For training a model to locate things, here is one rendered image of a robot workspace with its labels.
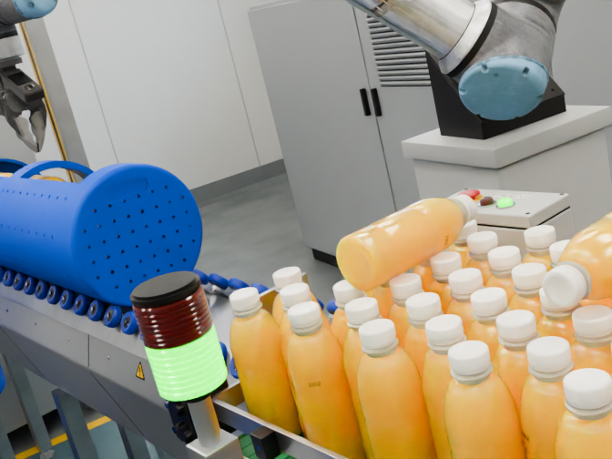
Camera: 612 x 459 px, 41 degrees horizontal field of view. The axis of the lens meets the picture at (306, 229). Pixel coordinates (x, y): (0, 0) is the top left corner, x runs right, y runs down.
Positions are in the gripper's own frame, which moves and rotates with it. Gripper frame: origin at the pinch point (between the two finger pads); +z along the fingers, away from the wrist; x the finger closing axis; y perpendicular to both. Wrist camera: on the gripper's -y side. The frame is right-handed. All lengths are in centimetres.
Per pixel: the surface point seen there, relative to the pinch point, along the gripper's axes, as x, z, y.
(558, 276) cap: 6, 12, -140
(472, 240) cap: -11, 17, -115
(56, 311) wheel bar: 11.4, 34.8, -9.1
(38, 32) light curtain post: -34, -26, 63
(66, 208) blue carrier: 10.6, 9.0, -34.2
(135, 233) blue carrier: 1.1, 17.5, -39.6
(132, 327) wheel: 11, 32, -48
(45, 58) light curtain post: -33, -18, 63
